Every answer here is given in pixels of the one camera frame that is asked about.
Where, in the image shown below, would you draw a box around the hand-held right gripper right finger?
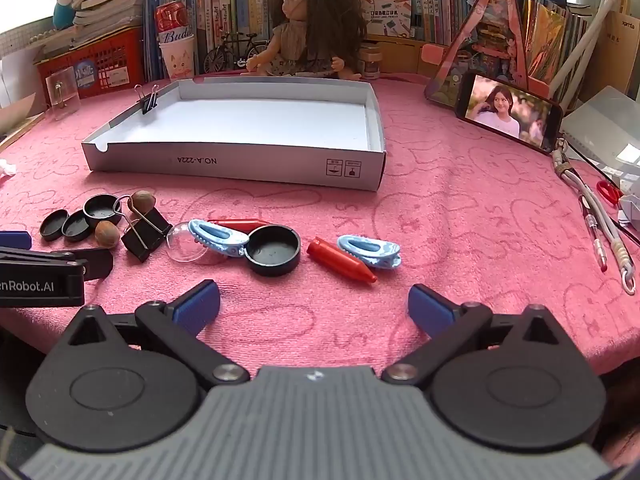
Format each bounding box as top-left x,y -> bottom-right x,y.
381,283 -> 575,387

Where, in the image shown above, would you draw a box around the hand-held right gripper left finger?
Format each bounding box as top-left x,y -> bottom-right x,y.
64,280 -> 251,387

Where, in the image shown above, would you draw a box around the brown hazelnut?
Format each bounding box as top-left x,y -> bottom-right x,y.
94,220 -> 121,248
127,190 -> 157,215

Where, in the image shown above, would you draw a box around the small black round cap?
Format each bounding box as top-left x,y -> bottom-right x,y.
61,209 -> 93,242
39,209 -> 70,242

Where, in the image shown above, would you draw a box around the black binder clip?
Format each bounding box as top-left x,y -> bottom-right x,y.
134,83 -> 161,115
112,194 -> 173,263

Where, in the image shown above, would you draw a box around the deep black round cap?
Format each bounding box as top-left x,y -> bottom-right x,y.
83,193 -> 122,228

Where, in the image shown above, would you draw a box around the clear plastic dome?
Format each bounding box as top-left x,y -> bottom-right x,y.
164,220 -> 221,266

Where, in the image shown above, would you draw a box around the blue hair clip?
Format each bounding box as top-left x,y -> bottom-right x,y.
336,234 -> 402,268
187,219 -> 251,259

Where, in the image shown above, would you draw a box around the red crayon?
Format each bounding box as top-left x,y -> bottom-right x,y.
207,218 -> 271,233
306,238 -> 378,285

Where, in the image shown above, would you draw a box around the large black round cap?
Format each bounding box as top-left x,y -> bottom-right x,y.
243,225 -> 302,277

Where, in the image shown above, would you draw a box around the white cardboard box tray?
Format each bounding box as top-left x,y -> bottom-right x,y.
81,78 -> 387,192

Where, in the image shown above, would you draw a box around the pink rabbit print cloth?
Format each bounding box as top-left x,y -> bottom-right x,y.
0,72 -> 640,376

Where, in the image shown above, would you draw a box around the brown paper board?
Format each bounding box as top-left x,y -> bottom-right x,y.
0,92 -> 46,146

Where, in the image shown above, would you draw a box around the clear acrylic holder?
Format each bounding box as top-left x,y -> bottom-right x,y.
45,71 -> 82,121

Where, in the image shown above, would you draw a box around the red clear pen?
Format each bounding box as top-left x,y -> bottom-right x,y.
577,192 -> 608,273

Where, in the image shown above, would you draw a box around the large red plastic basket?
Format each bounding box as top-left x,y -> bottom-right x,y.
34,27 -> 147,100

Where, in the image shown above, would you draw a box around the black smartphone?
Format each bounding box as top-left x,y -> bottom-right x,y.
455,71 -> 565,156

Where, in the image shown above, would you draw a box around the white cat paper cup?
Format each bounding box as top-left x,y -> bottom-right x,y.
159,35 -> 197,81

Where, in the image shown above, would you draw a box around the blue white plush toy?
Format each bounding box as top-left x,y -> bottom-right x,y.
50,0 -> 81,31

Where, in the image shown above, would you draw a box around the black model bicycle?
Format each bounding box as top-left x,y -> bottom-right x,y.
202,31 -> 273,75

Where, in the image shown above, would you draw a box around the stack of lying books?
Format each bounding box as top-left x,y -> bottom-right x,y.
70,0 -> 148,36

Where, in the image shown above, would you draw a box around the red beer can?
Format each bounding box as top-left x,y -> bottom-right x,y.
153,2 -> 195,43

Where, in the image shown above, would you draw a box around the small glass jar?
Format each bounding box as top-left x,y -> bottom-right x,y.
357,42 -> 383,81

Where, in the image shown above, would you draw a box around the clear plastic folder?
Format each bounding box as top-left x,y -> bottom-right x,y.
560,85 -> 640,176

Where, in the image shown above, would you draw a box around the brown cardboard box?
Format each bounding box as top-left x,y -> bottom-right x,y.
367,35 -> 451,76

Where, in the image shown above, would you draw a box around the pink triangular box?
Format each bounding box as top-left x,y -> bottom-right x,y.
424,0 -> 551,108

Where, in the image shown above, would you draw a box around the row of upright books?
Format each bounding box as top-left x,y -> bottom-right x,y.
145,0 -> 296,76

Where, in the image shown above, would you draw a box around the brown haired doll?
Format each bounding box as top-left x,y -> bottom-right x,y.
245,0 -> 368,82

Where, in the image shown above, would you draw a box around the row of thin picture books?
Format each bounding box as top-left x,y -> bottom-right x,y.
520,0 -> 591,91

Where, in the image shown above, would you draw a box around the white printed carton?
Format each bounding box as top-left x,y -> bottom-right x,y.
356,0 -> 413,38

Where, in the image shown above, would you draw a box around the white plastic rods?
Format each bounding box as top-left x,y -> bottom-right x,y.
550,0 -> 626,106

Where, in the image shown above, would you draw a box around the white lanyard cord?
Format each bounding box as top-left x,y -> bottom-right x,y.
552,137 -> 637,296

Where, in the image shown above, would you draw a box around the red handled scissors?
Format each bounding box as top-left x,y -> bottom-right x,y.
596,179 -> 640,246

